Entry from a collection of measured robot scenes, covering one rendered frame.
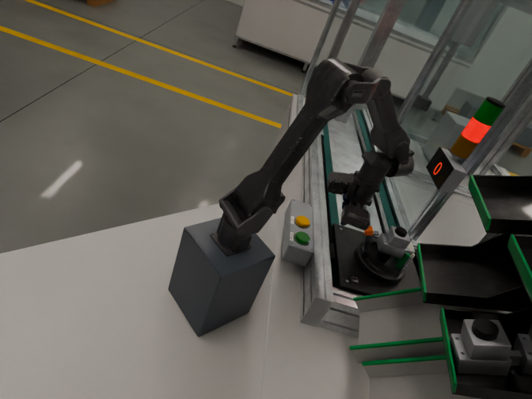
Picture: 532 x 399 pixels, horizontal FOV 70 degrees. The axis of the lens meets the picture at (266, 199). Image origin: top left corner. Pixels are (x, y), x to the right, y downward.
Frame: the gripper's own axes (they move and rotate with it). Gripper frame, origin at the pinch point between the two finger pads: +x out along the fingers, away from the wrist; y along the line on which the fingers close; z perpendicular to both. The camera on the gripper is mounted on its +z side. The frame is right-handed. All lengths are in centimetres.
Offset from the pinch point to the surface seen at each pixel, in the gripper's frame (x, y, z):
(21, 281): 21, 36, 61
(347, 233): 11.6, -8.4, -4.9
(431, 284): -12.2, 28.5, -11.0
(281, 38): 90, -482, 83
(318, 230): 12.4, -5.5, 3.4
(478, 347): -18.4, 44.3, -11.6
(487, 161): 15, -115, -79
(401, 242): 1.0, 1.4, -14.8
